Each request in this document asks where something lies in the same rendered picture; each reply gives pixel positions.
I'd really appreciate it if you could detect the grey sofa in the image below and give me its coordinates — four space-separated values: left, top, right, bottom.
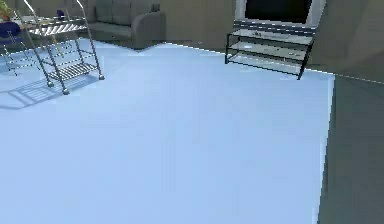
65 0 167 50

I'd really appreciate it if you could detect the black glass television stand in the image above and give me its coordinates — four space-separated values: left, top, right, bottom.
224 19 317 81

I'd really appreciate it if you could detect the blue chair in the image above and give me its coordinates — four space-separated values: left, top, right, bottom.
0 21 26 77

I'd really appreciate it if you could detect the green house plant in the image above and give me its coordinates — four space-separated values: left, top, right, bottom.
0 0 15 22

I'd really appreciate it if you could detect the metal wire shelf cart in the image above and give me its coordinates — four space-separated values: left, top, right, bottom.
13 0 106 96

